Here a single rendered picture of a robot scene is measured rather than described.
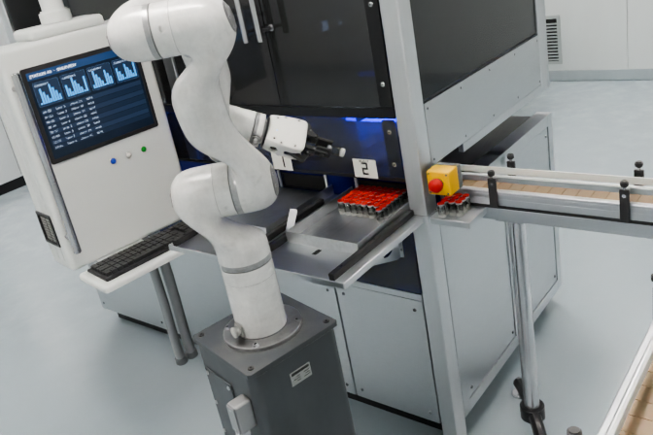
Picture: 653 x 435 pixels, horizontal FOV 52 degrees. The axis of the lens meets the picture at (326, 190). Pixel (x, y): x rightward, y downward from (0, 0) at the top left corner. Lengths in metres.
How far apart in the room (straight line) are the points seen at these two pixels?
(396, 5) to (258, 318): 0.87
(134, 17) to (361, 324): 1.46
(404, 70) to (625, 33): 4.74
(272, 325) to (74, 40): 1.20
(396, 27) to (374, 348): 1.13
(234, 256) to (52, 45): 1.09
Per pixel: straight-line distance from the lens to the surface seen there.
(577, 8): 6.54
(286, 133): 1.65
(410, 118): 1.88
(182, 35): 1.23
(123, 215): 2.45
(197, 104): 1.30
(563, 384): 2.73
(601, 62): 6.58
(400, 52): 1.84
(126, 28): 1.25
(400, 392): 2.46
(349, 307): 2.36
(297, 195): 2.31
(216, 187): 1.43
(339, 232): 1.97
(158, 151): 2.48
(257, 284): 1.52
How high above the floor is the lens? 1.71
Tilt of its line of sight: 21 degrees down
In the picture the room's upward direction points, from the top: 11 degrees counter-clockwise
